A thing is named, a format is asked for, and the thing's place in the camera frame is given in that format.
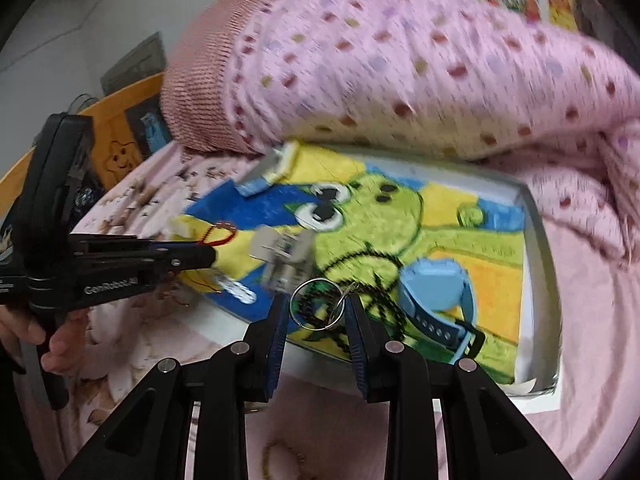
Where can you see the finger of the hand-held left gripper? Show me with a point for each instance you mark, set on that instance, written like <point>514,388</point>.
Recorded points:
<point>125,246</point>
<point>150,272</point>

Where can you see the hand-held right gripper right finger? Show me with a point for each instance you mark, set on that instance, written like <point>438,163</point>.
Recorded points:
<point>357,345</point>

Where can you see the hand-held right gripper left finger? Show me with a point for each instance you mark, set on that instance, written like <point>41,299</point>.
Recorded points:
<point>280,340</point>

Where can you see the metal key rings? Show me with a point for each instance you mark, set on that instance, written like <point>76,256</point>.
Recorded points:
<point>342,305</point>

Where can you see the white hair clip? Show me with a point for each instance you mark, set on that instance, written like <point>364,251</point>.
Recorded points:
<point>237,292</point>

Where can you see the grey hair claw clip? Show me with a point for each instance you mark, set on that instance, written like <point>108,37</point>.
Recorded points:
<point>280,255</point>

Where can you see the blue watch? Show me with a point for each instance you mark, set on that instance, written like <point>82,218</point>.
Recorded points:
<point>430,285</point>

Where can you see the grey shallow box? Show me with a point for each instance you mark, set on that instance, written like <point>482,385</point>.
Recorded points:
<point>542,285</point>

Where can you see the person's left hand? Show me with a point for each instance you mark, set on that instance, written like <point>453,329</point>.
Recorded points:
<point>65,345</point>

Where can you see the frog drawing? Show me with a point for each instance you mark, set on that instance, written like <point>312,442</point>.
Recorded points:
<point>400,220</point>

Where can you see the red checked pillow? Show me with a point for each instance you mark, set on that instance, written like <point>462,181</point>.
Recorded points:
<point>205,85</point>

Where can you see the pink polka-dot quilt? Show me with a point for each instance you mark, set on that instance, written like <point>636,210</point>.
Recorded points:
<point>425,85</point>

